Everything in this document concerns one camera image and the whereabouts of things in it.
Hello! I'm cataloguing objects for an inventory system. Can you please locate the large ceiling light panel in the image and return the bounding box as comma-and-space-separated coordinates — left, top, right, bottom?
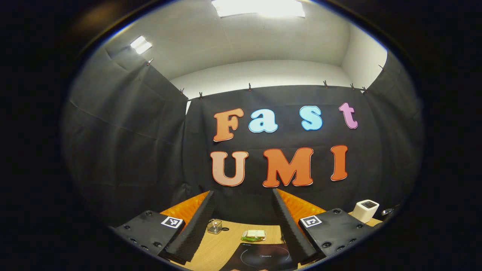
211, 0, 305, 18

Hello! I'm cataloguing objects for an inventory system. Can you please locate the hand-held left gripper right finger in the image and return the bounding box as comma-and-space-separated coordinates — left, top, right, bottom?
272, 188, 377, 266

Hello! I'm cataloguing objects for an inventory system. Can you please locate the white toaster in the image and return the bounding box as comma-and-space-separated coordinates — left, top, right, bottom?
352, 199, 380, 224

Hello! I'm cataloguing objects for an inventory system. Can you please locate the row of small cloth clips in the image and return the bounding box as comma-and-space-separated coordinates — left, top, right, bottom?
146, 58, 385, 100

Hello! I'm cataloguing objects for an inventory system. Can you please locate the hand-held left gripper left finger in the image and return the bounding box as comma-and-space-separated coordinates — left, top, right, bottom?
109, 190, 216, 266

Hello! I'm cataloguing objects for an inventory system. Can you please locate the black backdrop cloth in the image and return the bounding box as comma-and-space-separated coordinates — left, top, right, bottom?
62, 47, 424, 260

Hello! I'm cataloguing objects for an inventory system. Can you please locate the sandwich on small plate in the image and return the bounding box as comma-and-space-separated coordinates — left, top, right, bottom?
241, 230, 267, 242

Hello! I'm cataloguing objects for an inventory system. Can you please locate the black induction cooktop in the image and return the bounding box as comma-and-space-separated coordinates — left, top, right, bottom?
220, 243, 298, 271

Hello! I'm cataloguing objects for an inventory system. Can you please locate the small ceiling light panel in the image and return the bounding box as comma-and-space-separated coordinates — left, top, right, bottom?
130, 36, 153, 55

